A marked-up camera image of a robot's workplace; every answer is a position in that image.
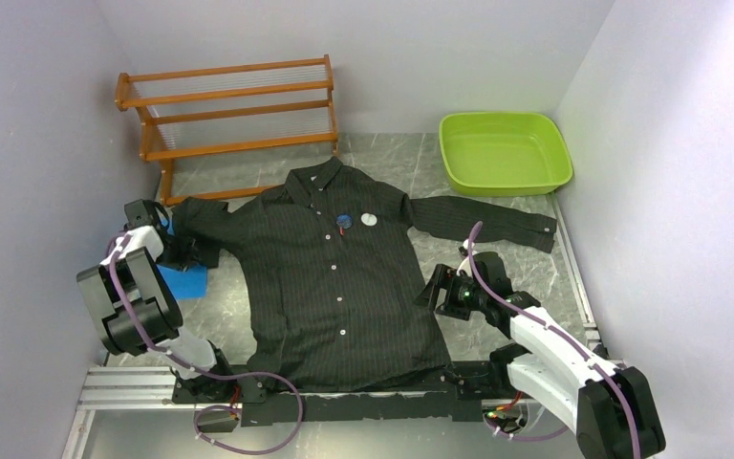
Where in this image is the orange wooden shoe rack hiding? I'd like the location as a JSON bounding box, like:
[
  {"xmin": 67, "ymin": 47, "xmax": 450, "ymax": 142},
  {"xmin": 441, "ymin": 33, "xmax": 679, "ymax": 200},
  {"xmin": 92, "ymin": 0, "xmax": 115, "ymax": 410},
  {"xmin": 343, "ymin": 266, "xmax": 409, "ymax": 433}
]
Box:
[{"xmin": 114, "ymin": 55, "xmax": 339, "ymax": 206}]

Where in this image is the green plastic basin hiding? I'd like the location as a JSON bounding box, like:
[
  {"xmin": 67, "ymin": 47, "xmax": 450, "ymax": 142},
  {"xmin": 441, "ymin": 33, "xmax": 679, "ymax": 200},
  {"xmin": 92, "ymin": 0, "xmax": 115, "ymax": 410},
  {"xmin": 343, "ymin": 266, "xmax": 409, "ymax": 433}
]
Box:
[{"xmin": 439, "ymin": 111, "xmax": 573, "ymax": 197}]

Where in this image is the purple cable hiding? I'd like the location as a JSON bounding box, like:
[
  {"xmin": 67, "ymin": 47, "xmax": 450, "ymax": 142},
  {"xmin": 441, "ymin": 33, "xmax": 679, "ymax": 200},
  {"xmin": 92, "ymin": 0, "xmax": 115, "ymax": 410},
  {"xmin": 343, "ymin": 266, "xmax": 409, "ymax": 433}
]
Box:
[
  {"xmin": 105, "ymin": 229, "xmax": 305, "ymax": 457},
  {"xmin": 465, "ymin": 220, "xmax": 643, "ymax": 459}
]

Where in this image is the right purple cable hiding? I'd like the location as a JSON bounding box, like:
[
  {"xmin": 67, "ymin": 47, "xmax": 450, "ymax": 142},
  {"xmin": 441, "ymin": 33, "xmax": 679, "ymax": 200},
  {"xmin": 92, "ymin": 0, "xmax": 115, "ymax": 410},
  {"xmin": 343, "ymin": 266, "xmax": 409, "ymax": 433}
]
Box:
[{"xmin": 465, "ymin": 220, "xmax": 643, "ymax": 459}]

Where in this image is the black pinstriped shirt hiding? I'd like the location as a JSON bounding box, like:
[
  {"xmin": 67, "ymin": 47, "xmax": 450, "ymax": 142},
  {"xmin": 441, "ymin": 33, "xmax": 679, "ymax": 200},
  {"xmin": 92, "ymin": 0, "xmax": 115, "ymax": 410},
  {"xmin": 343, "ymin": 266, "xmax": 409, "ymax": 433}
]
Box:
[{"xmin": 172, "ymin": 158, "xmax": 557, "ymax": 392}]

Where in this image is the blue flat mat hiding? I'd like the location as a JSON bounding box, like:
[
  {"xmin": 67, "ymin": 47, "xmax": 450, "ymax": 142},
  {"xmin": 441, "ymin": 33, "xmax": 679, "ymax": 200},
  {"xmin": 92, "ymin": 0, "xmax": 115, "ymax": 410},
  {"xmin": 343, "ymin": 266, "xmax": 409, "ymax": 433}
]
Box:
[{"xmin": 157, "ymin": 224, "xmax": 208, "ymax": 300}]

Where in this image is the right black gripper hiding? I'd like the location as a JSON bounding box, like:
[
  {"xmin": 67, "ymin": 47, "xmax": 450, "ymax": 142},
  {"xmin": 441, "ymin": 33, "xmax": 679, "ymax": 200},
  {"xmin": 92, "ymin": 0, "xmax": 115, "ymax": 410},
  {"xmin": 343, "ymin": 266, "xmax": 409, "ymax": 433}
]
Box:
[{"xmin": 412, "ymin": 263, "xmax": 487, "ymax": 320}]

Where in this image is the aluminium frame rail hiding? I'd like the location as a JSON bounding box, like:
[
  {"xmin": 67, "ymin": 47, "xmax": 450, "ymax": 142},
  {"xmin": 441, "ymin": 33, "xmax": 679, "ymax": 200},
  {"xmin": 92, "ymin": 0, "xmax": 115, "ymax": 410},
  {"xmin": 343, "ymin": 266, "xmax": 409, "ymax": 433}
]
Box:
[{"xmin": 76, "ymin": 326, "xmax": 621, "ymax": 412}]

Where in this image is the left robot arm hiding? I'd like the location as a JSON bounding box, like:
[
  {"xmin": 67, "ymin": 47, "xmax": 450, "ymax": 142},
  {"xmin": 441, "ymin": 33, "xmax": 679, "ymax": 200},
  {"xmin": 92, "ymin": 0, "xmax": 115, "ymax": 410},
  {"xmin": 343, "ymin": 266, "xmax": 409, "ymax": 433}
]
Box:
[{"xmin": 76, "ymin": 199, "xmax": 236, "ymax": 402}]

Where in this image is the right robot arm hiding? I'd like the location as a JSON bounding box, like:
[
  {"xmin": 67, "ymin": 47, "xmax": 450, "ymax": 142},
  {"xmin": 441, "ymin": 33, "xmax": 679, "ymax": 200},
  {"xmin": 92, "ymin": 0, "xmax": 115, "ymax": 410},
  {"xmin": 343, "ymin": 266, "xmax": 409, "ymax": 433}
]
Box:
[{"xmin": 416, "ymin": 252, "xmax": 666, "ymax": 458}]

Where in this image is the black base beam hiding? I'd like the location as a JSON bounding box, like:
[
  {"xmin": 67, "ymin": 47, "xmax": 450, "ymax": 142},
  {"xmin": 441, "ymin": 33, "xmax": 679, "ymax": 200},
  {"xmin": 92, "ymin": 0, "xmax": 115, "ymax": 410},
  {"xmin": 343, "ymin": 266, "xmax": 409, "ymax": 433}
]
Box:
[{"xmin": 172, "ymin": 361, "xmax": 517, "ymax": 426}]

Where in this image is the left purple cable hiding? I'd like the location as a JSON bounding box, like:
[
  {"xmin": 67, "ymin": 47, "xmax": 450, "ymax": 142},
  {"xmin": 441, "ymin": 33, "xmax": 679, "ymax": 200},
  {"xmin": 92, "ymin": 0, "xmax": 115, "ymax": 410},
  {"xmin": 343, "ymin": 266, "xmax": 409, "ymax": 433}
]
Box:
[{"xmin": 105, "ymin": 229, "xmax": 305, "ymax": 457}]

